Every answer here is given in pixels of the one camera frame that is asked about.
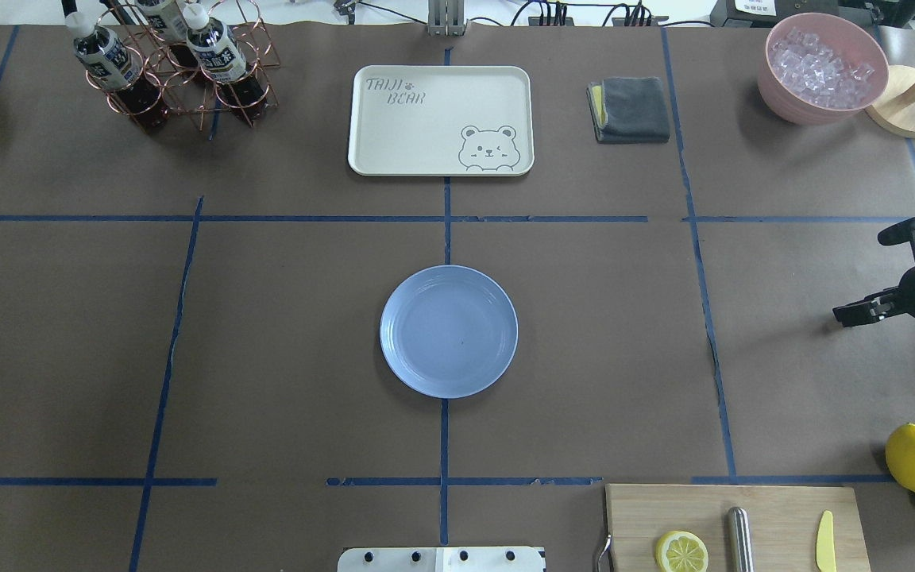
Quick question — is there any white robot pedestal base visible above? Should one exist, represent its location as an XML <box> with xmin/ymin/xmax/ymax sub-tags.
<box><xmin>337</xmin><ymin>546</ymin><xmax>547</xmax><ymax>571</ymax></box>

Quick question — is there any grey folded cloth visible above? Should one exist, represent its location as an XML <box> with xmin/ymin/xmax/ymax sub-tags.
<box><xmin>587</xmin><ymin>76</ymin><xmax>670</xmax><ymax>144</ymax></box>

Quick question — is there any aluminium frame post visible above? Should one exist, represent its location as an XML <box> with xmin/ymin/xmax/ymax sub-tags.
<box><xmin>427</xmin><ymin>0</ymin><xmax>467</xmax><ymax>37</ymax></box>

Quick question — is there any lemon half slice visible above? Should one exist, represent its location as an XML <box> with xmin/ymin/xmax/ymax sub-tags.
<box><xmin>654</xmin><ymin>530</ymin><xmax>709</xmax><ymax>571</ymax></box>

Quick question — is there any blue round plate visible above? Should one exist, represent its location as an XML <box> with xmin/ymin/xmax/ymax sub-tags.
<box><xmin>379</xmin><ymin>265</ymin><xmax>519</xmax><ymax>400</ymax></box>

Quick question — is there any steel rod black tip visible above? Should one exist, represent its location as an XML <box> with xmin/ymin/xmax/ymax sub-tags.
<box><xmin>726</xmin><ymin>506</ymin><xmax>755</xmax><ymax>571</ymax></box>

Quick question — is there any wooden cutting board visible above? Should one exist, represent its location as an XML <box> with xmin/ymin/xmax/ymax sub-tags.
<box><xmin>604</xmin><ymin>484</ymin><xmax>873</xmax><ymax>572</ymax></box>

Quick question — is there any cream bear tray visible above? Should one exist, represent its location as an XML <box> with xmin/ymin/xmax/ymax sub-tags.
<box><xmin>346</xmin><ymin>65</ymin><xmax>535</xmax><ymax>177</ymax></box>

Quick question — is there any copper wire bottle rack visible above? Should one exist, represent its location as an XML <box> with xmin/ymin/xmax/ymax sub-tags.
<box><xmin>63</xmin><ymin>1</ymin><xmax>280</xmax><ymax>123</ymax></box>

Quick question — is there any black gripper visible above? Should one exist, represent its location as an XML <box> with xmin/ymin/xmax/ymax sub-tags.
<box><xmin>832</xmin><ymin>289</ymin><xmax>903</xmax><ymax>328</ymax></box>

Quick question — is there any pink bowl of ice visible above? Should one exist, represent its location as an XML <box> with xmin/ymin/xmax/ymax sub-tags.
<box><xmin>758</xmin><ymin>12</ymin><xmax>889</xmax><ymax>126</ymax></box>

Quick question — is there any dark drink bottle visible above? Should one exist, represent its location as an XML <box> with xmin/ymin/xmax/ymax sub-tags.
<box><xmin>64</xmin><ymin>11</ymin><xmax>168</xmax><ymax>131</ymax></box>
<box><xmin>182</xmin><ymin>2</ymin><xmax>267</xmax><ymax>124</ymax></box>
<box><xmin>134</xmin><ymin>1</ymin><xmax>199</xmax><ymax>70</ymax></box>

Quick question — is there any yellow plastic knife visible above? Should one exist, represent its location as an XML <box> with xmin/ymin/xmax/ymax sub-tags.
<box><xmin>816</xmin><ymin>510</ymin><xmax>836</xmax><ymax>572</ymax></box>

